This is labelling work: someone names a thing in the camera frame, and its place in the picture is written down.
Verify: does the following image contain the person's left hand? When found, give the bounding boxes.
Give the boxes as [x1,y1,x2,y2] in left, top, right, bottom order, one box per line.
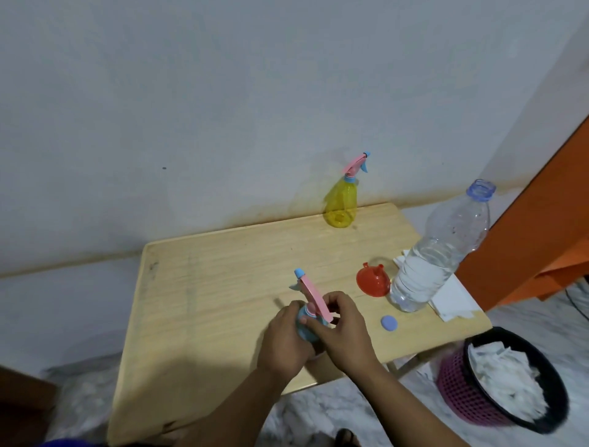
[256,300,323,376]

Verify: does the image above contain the person's right hand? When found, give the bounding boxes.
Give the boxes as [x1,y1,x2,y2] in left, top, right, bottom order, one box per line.
[301,290,383,376]

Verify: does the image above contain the blue spray bottle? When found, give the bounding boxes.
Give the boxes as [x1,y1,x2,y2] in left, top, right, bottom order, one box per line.
[294,301,333,365]

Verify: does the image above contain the red plastic funnel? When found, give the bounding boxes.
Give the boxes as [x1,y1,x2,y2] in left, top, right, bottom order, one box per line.
[356,262,392,299]

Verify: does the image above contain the clear plastic water bottle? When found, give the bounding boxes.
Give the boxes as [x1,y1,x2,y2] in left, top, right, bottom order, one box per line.
[389,179,497,313]

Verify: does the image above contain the yellow spray bottle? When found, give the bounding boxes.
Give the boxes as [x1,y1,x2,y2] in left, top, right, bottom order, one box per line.
[325,177,359,229]

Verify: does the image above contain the person's right forearm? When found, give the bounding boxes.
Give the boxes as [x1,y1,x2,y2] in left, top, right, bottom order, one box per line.
[354,354,470,447]

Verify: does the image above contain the person's left forearm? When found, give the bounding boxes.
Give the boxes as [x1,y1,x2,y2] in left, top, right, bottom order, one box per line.
[177,363,300,447]

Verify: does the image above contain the wooden table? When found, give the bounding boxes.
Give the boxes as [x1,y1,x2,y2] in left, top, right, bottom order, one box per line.
[106,202,493,447]

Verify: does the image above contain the white paper napkins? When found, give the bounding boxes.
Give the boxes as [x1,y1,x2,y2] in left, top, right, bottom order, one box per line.
[391,248,480,322]

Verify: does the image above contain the pink waste basket black liner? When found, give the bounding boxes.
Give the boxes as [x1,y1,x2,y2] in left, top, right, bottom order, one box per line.
[436,327,571,435]

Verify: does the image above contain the crumpled white tissues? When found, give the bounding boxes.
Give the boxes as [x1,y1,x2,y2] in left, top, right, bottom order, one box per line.
[467,340,551,422]

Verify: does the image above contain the orange cabinet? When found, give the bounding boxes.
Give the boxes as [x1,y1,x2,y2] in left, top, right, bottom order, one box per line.
[455,117,589,312]

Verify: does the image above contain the dark brown wooden furniture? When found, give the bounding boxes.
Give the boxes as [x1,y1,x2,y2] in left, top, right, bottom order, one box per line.
[0,363,58,447]

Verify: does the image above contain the black cable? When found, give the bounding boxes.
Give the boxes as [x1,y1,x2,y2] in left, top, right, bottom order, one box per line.
[563,276,589,321]

